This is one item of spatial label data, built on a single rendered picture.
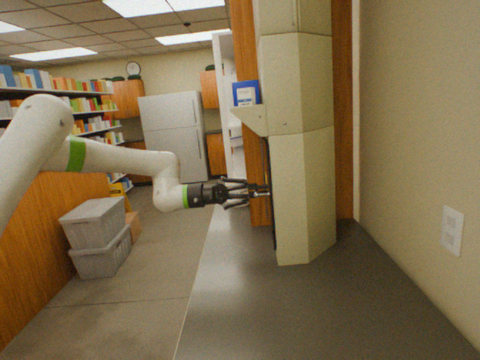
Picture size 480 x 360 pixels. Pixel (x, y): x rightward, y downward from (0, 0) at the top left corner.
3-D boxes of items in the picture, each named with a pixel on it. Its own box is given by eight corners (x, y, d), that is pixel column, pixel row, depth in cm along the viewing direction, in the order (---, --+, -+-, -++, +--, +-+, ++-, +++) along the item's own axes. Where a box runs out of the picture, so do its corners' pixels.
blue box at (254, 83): (258, 103, 123) (256, 81, 120) (260, 103, 113) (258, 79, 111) (234, 106, 123) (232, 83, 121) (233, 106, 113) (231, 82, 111)
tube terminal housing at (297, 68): (324, 224, 138) (318, 46, 118) (348, 260, 107) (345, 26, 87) (271, 228, 139) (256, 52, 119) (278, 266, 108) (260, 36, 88)
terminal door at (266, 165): (269, 219, 137) (262, 132, 127) (276, 252, 107) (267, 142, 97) (267, 220, 137) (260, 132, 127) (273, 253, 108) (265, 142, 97)
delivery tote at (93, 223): (131, 223, 335) (125, 195, 327) (108, 248, 277) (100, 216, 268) (96, 226, 337) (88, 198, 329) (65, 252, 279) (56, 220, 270)
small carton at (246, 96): (256, 104, 106) (254, 87, 104) (252, 105, 101) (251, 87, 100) (242, 106, 108) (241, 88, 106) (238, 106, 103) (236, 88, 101)
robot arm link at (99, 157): (76, 176, 99) (85, 168, 91) (76, 143, 101) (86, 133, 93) (172, 183, 123) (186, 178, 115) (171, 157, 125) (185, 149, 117)
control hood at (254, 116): (262, 127, 127) (260, 103, 124) (268, 136, 96) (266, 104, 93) (235, 130, 127) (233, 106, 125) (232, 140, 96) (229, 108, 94)
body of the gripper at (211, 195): (204, 208, 110) (229, 206, 110) (201, 186, 108) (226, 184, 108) (206, 202, 118) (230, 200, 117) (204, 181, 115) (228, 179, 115)
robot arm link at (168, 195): (158, 215, 118) (148, 212, 107) (157, 184, 121) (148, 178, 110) (193, 212, 117) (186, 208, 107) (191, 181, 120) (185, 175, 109)
